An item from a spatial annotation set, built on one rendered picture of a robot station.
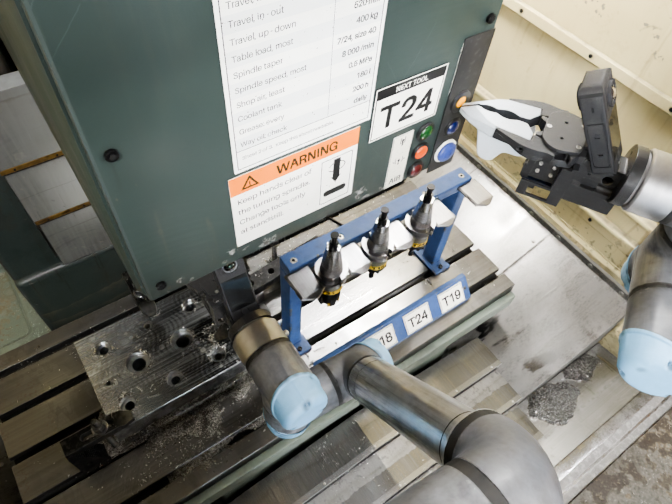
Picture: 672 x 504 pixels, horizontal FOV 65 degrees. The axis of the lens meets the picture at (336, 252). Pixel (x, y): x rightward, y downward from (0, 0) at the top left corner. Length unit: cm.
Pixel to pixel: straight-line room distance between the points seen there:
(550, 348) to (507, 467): 107
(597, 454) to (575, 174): 93
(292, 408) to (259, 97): 42
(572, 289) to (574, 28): 69
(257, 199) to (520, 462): 36
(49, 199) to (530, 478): 111
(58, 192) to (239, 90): 91
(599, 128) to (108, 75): 47
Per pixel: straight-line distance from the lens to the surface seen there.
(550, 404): 162
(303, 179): 57
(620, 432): 151
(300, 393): 73
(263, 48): 44
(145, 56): 41
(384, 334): 124
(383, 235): 98
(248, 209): 55
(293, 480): 131
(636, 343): 66
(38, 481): 127
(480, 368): 151
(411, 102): 60
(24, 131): 120
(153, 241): 53
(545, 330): 160
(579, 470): 143
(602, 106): 61
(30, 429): 131
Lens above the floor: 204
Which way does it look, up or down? 54 degrees down
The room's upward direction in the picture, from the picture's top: 6 degrees clockwise
